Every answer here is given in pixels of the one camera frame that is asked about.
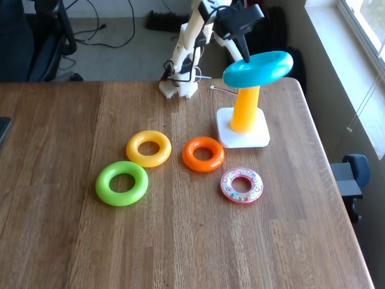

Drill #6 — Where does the orange plastic ring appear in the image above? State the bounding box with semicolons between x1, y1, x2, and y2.
182;136;225;173

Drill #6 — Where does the red white loose wire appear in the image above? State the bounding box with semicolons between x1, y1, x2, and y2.
209;85;238;97

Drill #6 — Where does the dark office chair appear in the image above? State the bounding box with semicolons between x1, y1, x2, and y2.
0;0;84;82

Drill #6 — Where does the clear pink beaded ring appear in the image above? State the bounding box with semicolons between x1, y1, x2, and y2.
220;167;264;205

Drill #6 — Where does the black backpack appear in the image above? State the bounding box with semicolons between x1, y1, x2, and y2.
225;0;307;91

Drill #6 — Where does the black oval camera box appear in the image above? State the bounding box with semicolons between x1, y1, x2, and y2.
224;3;265;36

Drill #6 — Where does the green plastic ring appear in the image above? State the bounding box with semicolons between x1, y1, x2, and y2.
95;160;149;207

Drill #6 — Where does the yellow cone stacker white base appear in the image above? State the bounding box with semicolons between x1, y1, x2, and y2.
216;85;271;149

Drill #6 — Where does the blue plastic ring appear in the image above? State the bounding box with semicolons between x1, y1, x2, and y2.
222;50;294;89

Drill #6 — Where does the window blind cord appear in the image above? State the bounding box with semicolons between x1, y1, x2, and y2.
345;66;385;133

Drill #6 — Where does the black camera cable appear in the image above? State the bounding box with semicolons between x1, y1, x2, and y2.
164;5;222;88

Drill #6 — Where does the yellow plastic ring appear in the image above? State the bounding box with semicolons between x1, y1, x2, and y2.
125;129;172;169

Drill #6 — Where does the dark flat device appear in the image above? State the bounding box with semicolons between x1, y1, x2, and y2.
0;117;13;146

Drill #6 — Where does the window frame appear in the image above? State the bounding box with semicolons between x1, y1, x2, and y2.
336;0;385;63

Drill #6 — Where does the black ribbed floor object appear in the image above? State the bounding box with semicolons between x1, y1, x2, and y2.
146;10;189;33

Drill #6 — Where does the blue armrest chair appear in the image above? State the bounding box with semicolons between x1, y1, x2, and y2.
330;154;371;224

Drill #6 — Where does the long black floor cable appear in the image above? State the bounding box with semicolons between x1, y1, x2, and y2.
64;0;136;49

